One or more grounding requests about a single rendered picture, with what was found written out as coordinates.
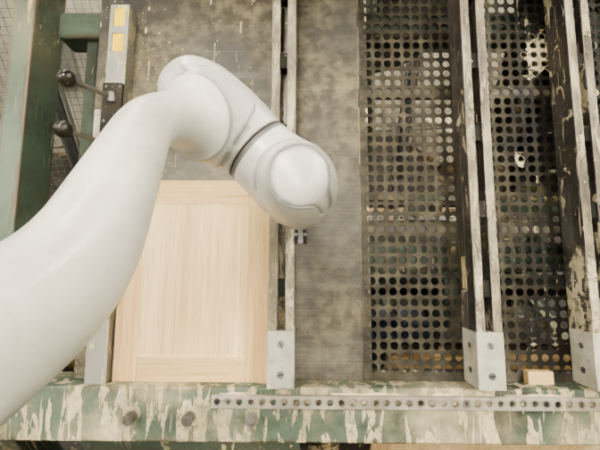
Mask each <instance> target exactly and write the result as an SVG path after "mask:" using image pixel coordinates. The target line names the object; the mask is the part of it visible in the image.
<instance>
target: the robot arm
mask: <svg viewBox="0 0 600 450"><path fill-rule="evenodd" d="M170 147H171V148H172V149H173V150H174V151H175V152H176V153H177V154H179V155H180V156H182V157H184V158H186V159H189V160H193V161H198V162H200V163H205V164H207V165H210V166H212V167H213V168H217V167H221V168H222V169H223V170H225V171H226V172H227V173H228V174H229V175H230V176H231V177H232V178H233V179H234V180H235V181H236V182H237V183H238V184H239V185H240V186H241V187H242V188H243V189H244V190H245V191H246V192H247V193H248V195H250V196H251V197H252V198H253V199H254V200H255V202H256V203H257V204H258V205H259V206H260V207H261V208H262V210H263V211H265V212H266V213H268V214H269V215H270V216H271V217H272V218H273V219H274V220H275V221H277V222H278V223H280V224H281V225H284V226H286V227H289V228H291V229H294V230H295V234H294V235H295V237H294V244H307V242H308V239H307V229H309V228H311V227H313V226H314V225H316V224H318V223H320V222H321V221H323V220H324V219H325V218H326V217H327V216H328V214H329V213H330V211H331V210H332V208H333V206H334V203H335V202H336V199H337V195H338V175H337V171H336V168H335V166H334V164H333V162H332V161H331V159H330V158H329V156H328V155H327V154H326V153H325V152H324V151H323V150H322V149H321V148H320V147H318V146H317V145H315V144H314V143H312V142H309V141H307V140H304V139H302V138H301V137H299V136H298V135H296V134H295V133H293V132H292V131H291V130H289V129H288V128H287V127H286V126H285V125H283V124H282V123H281V122H280V121H279V120H278V119H277V118H276V117H275V115H274V114H273V113H272V112H271V110H270V109H269V107H268V106H267V105H266V104H265V103H264V102H263V101H262V100H261V99H260V98H259V97H258V96H257V95H256V94H255V93H254V92H253V91H252V90H251V89H250V88H248V87H247V86H246V85H245V84H244V83H243V82H241V81H240V80H239V79H238V78H237V77H235V76H234V75H233V74H232V73H230V72H229V71H228V70H226V69H225V68H223V67H222V66H220V65H219V64H218V63H216V62H213V61H211V60H208V59H205V58H203V57H200V56H196V55H182V56H180V57H178V58H176V59H174V60H172V61H171V62H169V63H168V64H167V65H166V66H165V67H164V69H163V70H162V72H161V74H160V76H159V79H158V82H157V92H153V93H149V94H146V95H142V96H139V97H137V98H135V99H133V100H131V101H129V102H128V103H126V104H125V105H123V106H122V108H121V109H120V110H119V111H118V112H117V113H116V114H114V116H113V117H112V118H111V119H110V120H109V122H108V123H107V124H106V125H105V127H104V128H103V130H102V131H101V132H100V134H99V135H98V136H97V138H96V139H95V141H94V142H93V143H92V145H91V146H90V147H89V149H88V150H87V151H86V152H85V153H84V154H83V156H82V157H81V158H80V160H79V161H78V163H77V164H76V165H75V167H74V168H73V169H72V171H71V172H70V174H69V175H68V176H67V178H66V179H65V180H64V182H63V183H62V184H61V186H59V188H58V189H57V190H56V191H55V193H54V194H53V196H52V197H51V198H50V200H49V201H48V202H47V203H46V205H45V206H44V207H43V208H42V209H41V210H40V211H39V212H38V213H37V214H36V215H35V216H34V217H33V218H32V219H31V220H30V221H29V222H28V223H27V224H25V225H24V226H23V227H22V228H20V229H19V230H17V231H16V232H14V233H13V234H11V236H9V237H7V238H6V239H4V240H2V241H0V427H1V426H2V425H3V424H4V423H6V422H7V421H8V420H9V419H10V418H11V417H13V416H14V414H16V413H17V412H18V411H19V410H20V409H21V408H22V407H23V406H24V405H25V404H27V403H28V402H29V401H30V400H31V399H32V398H33V397H34V396H35V395H36V394H38V393H39V392H40V391H41V390H42V389H43V388H44V387H45V386H46V385H47V384H48V383H49V382H51V381H52V380H53V379H54V378H55V377H56V376H57V375H58V374H59V373H60V372H61V371H62V370H63V369H64V368H65V367H66V366H67V365H68V364H69V363H70V362H71V361H72V360H73V359H74V358H75V357H76V356H77V354H78V353H79V352H80V351H81V350H82V349H83V348H84V347H85V346H86V345H87V343H88V342H89V341H90V340H91V338H92V337H93V336H94V335H95V334H96V333H97V331H98V330H99V329H100V328H101V327H102V326H103V324H104V323H105V321H106V320H107V319H108V317H109V316H110V315H111V313H112V312H113V310H114V308H115V307H116V305H117V304H118V303H119V302H120V300H121V298H122V296H123V294H124V292H125V291H126V289H127V287H128V285H129V283H130V281H131V279H132V277H133V274H134V272H135V270H136V268H137V266H138V262H139V260H140V257H141V254H142V252H143V249H144V246H145V242H146V237H147V233H148V230H149V227H150V223H151V220H152V216H153V212H154V206H155V202H156V198H157V195H158V191H159V187H160V183H161V179H162V175H163V169H164V165H165V162H166V158H167V154H168V151H169V148H170Z"/></svg>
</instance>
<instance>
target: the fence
mask: <svg viewBox="0 0 600 450"><path fill-rule="evenodd" d="M115 8H126V17H125V26H113V20H114V9H115ZM136 26H137V15H136V14H135V12H134V11H133V9H132V8H131V6H130V5H129V4H111V14H110V27H109V39H108V52H107V64H106V77H105V82H119V83H122V84H123V85H124V94H123V105H125V104H126V103H128V102H129V101H131V97H132V83H133V69H134V54H135V40H136ZM113 33H124V44H123V52H112V44H113ZM115 319H116V307H115V308H114V310H113V311H112V313H111V315H110V316H109V317H108V319H107V320H106V321H105V323H104V324H103V326H102V327H101V328H100V329H99V330H98V331H97V333H96V334H95V335H94V336H93V337H92V338H91V340H90V341H89V342H88V343H87V352H86V365H85V378H84V384H94V385H105V384H106V383H108V382H110V381H111V380H112V375H113V348H114V333H115Z"/></svg>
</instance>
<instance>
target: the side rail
mask: <svg viewBox="0 0 600 450"><path fill-rule="evenodd" d="M65 6H66V0H13V9H12V25H11V33H10V42H9V50H8V59H7V67H6V76H5V84H4V101H3V110H2V118H1V127H0V241H2V240H4V239H6V238H8V237H9V236H11V234H13V233H14V232H16V231H17V230H19V229H20V228H22V227H23V226H24V225H25V224H27V223H28V222H29V221H30V220H31V219H32V218H33V217H34V216H35V215H36V214H37V213H38V212H39V211H40V210H41V209H42V208H43V207H44V206H45V205H46V203H47V202H48V201H49V191H50V181H51V170H52V160H53V150H54V132H53V125H54V124H55V120H56V109H57V99H58V88H59V82H58V80H57V78H56V74H57V72H58V71H59V70H60V68H61V58H62V47H63V41H62V40H61V39H60V38H59V25H60V15H61V13H65Z"/></svg>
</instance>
